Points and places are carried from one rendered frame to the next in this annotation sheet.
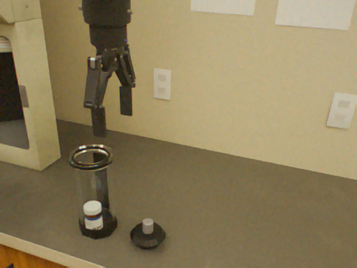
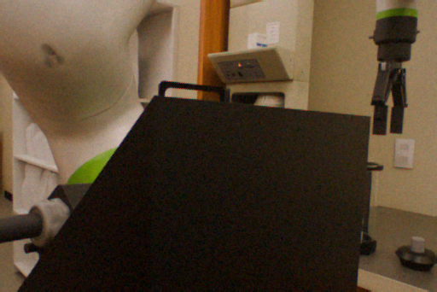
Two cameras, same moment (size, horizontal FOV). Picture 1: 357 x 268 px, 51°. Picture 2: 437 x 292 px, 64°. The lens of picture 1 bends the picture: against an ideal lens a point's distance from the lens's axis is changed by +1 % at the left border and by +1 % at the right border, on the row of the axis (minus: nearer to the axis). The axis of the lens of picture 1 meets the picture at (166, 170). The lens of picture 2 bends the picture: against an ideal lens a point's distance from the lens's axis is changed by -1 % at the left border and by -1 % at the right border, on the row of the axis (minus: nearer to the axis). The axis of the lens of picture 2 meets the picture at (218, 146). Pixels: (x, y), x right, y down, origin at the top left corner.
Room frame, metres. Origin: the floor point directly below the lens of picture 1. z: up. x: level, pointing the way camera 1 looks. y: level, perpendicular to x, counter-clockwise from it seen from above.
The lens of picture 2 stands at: (-0.20, 0.18, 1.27)
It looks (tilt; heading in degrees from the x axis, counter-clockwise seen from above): 5 degrees down; 22
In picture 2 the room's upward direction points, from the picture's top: 3 degrees clockwise
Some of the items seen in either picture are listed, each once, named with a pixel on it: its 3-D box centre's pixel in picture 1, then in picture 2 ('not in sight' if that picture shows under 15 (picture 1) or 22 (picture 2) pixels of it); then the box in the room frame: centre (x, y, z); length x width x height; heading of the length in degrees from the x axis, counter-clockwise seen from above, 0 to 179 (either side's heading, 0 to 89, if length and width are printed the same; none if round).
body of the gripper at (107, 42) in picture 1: (109, 48); (393, 64); (0.78, 0.13, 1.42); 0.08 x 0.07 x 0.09; 160
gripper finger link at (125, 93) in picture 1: (125, 101); (396, 119); (0.84, 0.10, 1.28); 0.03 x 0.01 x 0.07; 70
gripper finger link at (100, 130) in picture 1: (98, 121); (380, 119); (0.72, 0.15, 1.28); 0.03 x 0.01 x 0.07; 70
